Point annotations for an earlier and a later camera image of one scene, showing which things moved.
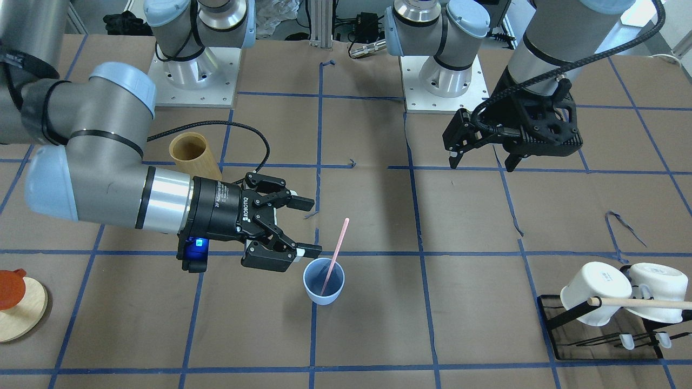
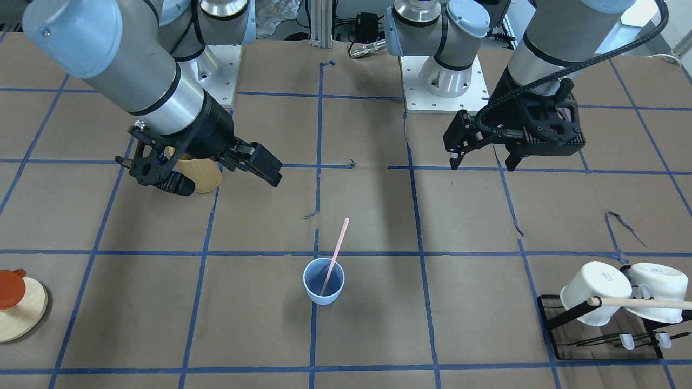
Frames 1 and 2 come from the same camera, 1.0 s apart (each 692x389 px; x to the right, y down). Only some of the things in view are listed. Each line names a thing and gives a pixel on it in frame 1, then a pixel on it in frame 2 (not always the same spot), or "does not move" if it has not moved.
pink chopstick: (335, 256) does not move
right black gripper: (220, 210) to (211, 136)
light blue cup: (314, 274) does not move
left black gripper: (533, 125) does not move
